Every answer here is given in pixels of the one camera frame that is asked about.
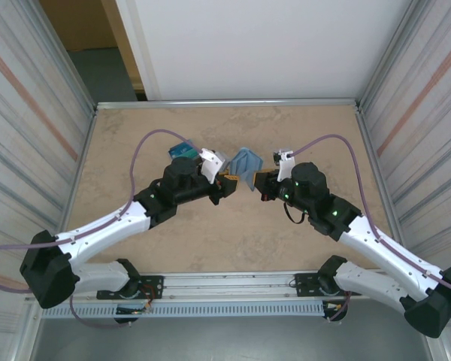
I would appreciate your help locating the blue credit card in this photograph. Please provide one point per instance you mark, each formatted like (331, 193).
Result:
(178, 149)

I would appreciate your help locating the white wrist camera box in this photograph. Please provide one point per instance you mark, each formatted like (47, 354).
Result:
(212, 165)
(285, 165)

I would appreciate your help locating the teal credit card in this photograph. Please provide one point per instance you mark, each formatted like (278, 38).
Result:
(189, 153)

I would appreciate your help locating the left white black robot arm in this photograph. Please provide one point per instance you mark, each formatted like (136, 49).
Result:
(105, 229)

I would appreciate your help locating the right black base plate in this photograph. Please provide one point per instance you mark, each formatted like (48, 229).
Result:
(304, 286)

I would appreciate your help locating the white door frame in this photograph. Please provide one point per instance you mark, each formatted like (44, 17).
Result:
(139, 45)

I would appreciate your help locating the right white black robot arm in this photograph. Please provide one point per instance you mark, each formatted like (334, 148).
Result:
(379, 248)

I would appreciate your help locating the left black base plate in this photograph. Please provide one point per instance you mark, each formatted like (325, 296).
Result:
(154, 287)

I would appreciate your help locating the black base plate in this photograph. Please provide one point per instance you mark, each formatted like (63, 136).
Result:
(304, 286)
(154, 287)

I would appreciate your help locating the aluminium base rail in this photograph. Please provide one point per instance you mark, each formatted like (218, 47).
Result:
(225, 286)

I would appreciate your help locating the small circuit board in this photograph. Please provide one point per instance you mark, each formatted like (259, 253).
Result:
(133, 310)

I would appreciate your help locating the blue card wallet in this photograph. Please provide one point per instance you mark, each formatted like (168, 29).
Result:
(246, 165)

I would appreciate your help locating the aluminium table edge rail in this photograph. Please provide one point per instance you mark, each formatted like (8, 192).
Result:
(229, 102)

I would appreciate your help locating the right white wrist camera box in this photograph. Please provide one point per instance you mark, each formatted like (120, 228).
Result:
(285, 165)

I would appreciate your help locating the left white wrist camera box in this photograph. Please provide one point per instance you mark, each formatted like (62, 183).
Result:
(212, 165)

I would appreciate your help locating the aluminium side rail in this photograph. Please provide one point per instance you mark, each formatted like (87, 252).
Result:
(364, 131)
(88, 131)

